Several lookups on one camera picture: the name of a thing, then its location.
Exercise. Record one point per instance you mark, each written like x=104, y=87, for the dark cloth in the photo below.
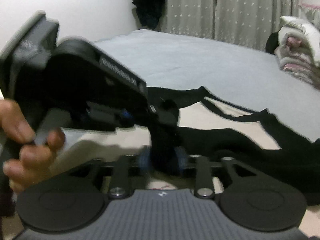
x=271, y=42

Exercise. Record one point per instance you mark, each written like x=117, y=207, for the grey star-patterned curtain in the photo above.
x=225, y=10

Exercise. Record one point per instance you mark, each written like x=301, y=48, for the person's left hand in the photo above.
x=32, y=162

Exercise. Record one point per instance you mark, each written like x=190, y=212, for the pink and grey pillow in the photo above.
x=311, y=8

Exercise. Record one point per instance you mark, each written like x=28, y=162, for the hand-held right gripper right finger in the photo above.
x=179, y=156

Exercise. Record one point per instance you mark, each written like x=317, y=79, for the dark hanging clothes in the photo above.
x=148, y=2

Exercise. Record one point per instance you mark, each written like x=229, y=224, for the cream shirt with black sleeves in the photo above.
x=250, y=142

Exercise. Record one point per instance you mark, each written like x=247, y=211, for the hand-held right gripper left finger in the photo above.
x=145, y=158

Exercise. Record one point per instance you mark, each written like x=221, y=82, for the folded floral quilt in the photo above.
x=297, y=50

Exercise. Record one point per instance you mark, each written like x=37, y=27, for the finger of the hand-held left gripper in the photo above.
x=107, y=116
x=163, y=112

